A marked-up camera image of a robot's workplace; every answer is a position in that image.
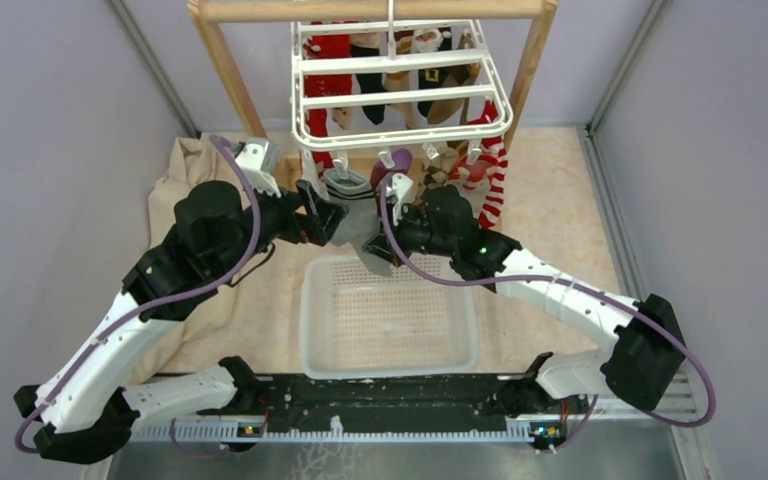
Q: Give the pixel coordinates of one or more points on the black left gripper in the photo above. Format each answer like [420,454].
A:
[323,215]

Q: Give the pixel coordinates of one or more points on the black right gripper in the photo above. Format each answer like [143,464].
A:
[381,245]

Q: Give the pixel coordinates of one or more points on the grey striped sock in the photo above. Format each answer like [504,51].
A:
[362,223]

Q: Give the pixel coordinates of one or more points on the white perforated plastic basket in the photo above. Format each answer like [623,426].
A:
[354,324]

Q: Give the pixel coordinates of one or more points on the maroon purple sock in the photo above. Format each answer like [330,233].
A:
[402,161]

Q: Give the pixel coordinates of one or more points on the brown argyle sock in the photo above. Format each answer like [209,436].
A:
[437,171]

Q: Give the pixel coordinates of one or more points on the white plastic clip hanger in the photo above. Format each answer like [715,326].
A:
[422,114]

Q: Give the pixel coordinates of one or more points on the wooden hanger rack frame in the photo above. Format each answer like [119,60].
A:
[308,18]

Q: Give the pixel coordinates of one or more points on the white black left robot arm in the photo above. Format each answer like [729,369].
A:
[88,410]

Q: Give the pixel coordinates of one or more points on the beige crumpled cloth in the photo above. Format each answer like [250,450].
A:
[253,319]

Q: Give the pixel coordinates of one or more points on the red white striped sock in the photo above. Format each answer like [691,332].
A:
[482,183]

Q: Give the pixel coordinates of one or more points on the red christmas sock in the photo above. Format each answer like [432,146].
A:
[319,47]

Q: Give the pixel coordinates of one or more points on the black santa belt sock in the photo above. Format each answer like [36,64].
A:
[432,40]

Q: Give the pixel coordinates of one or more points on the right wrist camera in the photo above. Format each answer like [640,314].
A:
[399,191]

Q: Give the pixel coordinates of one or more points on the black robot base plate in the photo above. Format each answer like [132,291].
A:
[455,403]

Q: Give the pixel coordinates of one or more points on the white slotted cable duct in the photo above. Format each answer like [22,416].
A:
[231,431]

